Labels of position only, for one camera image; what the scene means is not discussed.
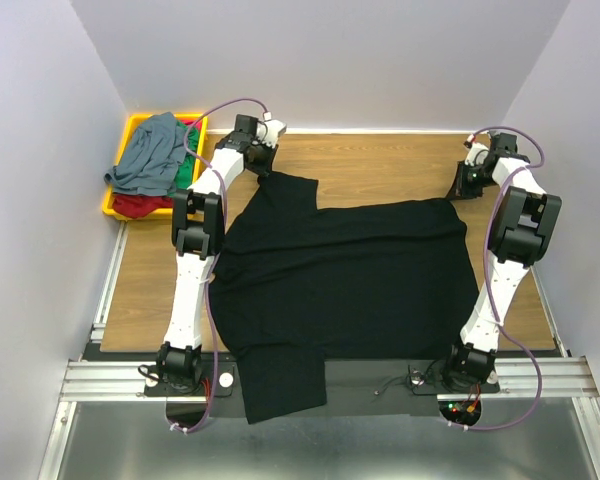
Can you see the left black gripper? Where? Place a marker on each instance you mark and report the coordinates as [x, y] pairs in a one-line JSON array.
[[265, 168]]

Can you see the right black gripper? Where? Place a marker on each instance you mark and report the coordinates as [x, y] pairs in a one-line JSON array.
[[459, 189]]

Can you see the black t shirt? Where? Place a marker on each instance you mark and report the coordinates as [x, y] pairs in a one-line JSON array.
[[296, 285]]

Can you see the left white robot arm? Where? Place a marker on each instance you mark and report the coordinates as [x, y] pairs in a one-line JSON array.
[[198, 232]]

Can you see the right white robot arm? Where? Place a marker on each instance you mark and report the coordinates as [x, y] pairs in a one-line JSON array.
[[518, 234]]

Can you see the green t shirt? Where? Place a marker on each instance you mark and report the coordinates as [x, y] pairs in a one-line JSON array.
[[184, 161]]

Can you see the grey blue t shirt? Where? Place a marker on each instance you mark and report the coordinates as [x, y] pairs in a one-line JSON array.
[[150, 162]]

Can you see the red t shirt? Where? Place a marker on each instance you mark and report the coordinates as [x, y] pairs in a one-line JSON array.
[[140, 205]]

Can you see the yellow plastic bin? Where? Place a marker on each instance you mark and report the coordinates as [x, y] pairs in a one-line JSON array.
[[197, 150]]

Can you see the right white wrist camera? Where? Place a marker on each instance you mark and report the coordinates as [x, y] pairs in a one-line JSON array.
[[476, 152]]

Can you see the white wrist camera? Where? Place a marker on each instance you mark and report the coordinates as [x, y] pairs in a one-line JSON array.
[[270, 130], [476, 152]]

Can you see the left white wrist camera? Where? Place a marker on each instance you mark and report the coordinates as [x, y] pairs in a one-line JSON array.
[[270, 130]]

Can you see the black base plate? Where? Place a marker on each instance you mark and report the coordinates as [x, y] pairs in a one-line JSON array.
[[370, 382]]

